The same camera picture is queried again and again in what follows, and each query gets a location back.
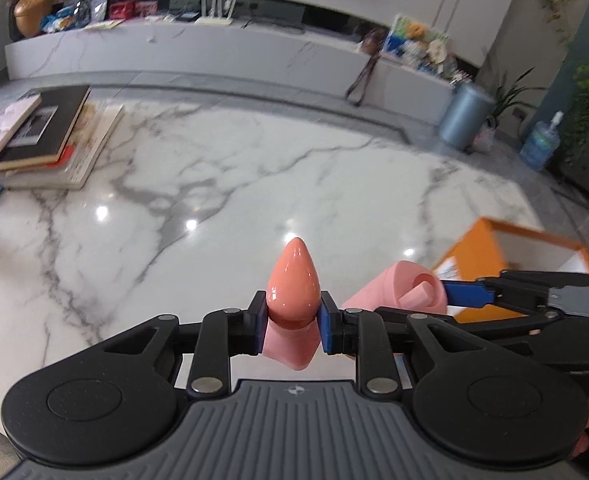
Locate red gift boxes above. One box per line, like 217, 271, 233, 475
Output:
108, 0, 161, 19

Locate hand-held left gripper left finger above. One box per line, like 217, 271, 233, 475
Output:
99, 290, 268, 394

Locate pink cone-shaped silicone piece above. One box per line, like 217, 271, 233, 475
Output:
266, 237, 324, 372

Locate green leafy floor plant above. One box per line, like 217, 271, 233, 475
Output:
488, 66, 548, 132

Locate orange cardboard box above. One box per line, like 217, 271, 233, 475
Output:
431, 217, 589, 325

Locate blue water jug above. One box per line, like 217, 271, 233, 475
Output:
518, 110, 566, 172

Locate pink cylindrical cup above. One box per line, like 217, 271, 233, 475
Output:
341, 260, 449, 317

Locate gold vase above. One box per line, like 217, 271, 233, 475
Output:
13, 0, 54, 39

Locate hanging vine plant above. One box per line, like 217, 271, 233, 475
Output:
531, 0, 576, 47

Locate brown bag with strap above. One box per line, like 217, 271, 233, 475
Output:
345, 28, 388, 107

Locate red-edged book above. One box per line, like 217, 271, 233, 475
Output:
4, 142, 75, 177

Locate colourful snack bags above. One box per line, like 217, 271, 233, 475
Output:
41, 4, 84, 34

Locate pink thin book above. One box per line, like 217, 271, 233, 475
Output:
0, 94, 43, 164

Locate grey pedal trash can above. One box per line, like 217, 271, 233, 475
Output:
436, 82, 495, 151

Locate large cream book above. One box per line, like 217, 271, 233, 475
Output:
0, 103, 126, 191

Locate black hardcover book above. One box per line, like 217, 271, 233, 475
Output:
0, 85, 93, 174

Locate white router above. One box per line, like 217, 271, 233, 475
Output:
193, 0, 236, 27

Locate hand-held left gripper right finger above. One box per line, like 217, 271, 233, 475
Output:
319, 292, 481, 394

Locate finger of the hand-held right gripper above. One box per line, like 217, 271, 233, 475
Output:
441, 269, 589, 314
373, 304, 564, 343

